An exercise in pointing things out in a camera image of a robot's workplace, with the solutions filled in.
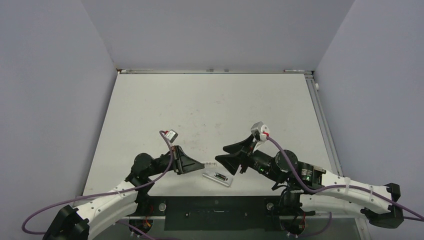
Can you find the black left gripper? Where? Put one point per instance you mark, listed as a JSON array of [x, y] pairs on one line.
[[182, 163]]

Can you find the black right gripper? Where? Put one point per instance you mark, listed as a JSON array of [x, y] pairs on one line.
[[239, 152]]

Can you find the white remote control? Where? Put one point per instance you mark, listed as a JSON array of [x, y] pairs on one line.
[[210, 175]]

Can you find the green AAA battery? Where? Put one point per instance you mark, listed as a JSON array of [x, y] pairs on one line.
[[221, 177]]

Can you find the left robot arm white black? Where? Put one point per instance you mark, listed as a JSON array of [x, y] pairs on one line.
[[86, 221]]

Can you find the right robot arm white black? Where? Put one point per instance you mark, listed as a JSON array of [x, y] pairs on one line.
[[307, 188]]

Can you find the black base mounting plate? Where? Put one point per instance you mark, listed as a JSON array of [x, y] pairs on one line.
[[219, 213]]

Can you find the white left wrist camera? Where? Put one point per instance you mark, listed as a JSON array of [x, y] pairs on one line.
[[171, 135]]

